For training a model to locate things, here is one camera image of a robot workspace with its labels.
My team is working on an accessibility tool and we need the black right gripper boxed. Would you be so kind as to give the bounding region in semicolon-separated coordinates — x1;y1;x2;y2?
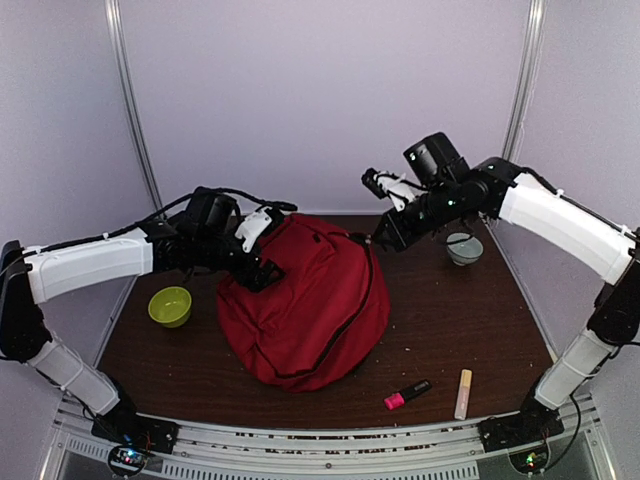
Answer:
374;180;464;251

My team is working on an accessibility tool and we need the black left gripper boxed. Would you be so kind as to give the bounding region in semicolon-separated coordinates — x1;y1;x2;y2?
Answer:
194;227;285;292

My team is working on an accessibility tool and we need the red student backpack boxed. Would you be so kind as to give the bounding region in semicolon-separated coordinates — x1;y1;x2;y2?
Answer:
216;214;391;393

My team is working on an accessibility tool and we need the pink black highlighter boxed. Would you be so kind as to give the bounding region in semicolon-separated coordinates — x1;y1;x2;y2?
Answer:
384;380;432;411

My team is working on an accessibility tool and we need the pale yellow highlighter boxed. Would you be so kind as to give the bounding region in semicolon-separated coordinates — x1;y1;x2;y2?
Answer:
454;369;473;420

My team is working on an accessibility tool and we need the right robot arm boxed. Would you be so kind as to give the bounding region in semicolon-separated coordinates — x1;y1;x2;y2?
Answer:
361;132;639;442

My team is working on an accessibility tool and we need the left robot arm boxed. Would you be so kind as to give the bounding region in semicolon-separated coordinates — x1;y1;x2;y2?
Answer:
1;187;297;444

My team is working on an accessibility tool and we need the pale blue ceramic bowl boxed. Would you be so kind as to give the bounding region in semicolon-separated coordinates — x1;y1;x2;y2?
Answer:
446;232;484;266

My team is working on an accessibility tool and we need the lime green bowl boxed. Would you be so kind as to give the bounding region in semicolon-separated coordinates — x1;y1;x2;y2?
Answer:
147;286;192;328

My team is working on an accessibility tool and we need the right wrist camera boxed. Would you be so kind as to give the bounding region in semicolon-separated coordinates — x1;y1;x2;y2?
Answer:
361;168;418;212

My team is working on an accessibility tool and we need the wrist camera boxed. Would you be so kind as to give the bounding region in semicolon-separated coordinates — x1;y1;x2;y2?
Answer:
234;202;298;253
361;168;418;212

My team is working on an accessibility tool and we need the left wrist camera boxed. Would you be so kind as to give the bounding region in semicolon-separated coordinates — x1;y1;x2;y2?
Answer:
234;202;298;253

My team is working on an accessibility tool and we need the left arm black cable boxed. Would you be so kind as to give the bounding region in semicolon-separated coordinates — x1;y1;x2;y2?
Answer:
19;185;300;261

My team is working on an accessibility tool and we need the front aluminium rail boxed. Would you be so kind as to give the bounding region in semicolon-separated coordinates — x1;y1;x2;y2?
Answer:
49;394;601;480

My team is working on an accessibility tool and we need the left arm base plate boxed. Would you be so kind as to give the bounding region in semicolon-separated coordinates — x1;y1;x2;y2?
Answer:
91;416;179;454

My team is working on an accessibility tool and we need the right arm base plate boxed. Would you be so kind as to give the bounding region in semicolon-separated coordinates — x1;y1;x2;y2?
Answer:
478;411;565;452

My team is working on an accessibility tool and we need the right aluminium frame post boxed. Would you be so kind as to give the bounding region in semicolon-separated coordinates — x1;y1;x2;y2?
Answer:
502;0;547;161

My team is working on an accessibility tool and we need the aluminium frame post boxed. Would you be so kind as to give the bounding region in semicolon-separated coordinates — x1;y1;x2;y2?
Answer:
104;0;163;209
502;0;547;161

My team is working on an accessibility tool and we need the left aluminium frame post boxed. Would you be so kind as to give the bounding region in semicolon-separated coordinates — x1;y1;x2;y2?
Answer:
104;0;163;209

